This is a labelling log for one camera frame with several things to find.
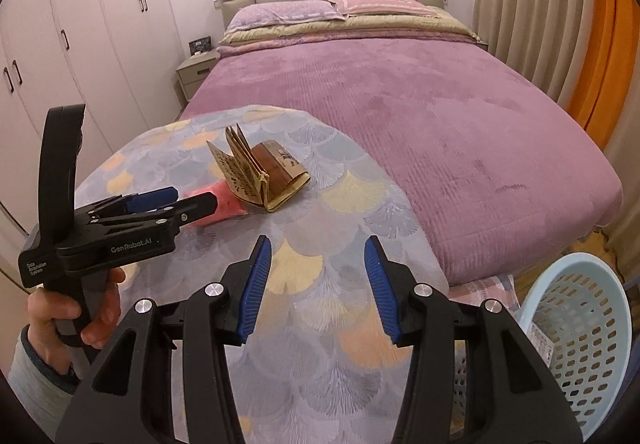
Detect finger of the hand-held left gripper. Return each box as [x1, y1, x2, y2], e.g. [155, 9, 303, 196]
[94, 186, 179, 216]
[75, 192, 219, 231]

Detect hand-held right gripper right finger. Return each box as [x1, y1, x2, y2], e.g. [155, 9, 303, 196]
[363, 235, 561, 444]

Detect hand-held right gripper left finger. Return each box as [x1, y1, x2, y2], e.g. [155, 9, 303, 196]
[55, 234, 273, 444]

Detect light blue plastic basket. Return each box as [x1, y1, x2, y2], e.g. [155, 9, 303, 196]
[452, 254, 632, 427]

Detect person's left forearm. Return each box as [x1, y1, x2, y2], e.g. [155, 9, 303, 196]
[7, 326, 93, 417]

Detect person's left hand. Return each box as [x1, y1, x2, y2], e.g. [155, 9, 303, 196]
[27, 270, 126, 349]

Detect fan pattern tablecloth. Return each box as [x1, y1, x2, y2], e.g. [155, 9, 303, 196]
[75, 105, 451, 444]

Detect brown folded paper booklet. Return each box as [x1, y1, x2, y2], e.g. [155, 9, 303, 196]
[207, 124, 311, 214]

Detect patterned bed sheet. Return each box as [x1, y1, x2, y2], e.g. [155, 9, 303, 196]
[447, 274, 521, 312]

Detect beige nightstand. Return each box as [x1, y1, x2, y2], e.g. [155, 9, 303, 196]
[176, 49, 221, 104]

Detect purple bedspread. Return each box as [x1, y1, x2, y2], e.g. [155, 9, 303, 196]
[180, 36, 623, 285]

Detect white wardrobe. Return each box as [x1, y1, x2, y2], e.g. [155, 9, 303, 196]
[0, 0, 186, 235]

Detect purple pillow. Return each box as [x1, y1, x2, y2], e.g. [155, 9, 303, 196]
[225, 0, 346, 32]

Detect folded beige quilt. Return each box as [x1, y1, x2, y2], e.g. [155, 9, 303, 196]
[217, 6, 488, 57]

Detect pink pillow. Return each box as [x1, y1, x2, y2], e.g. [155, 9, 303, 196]
[330, 0, 438, 19]

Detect orange curtain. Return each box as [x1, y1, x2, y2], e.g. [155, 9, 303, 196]
[567, 0, 640, 150]

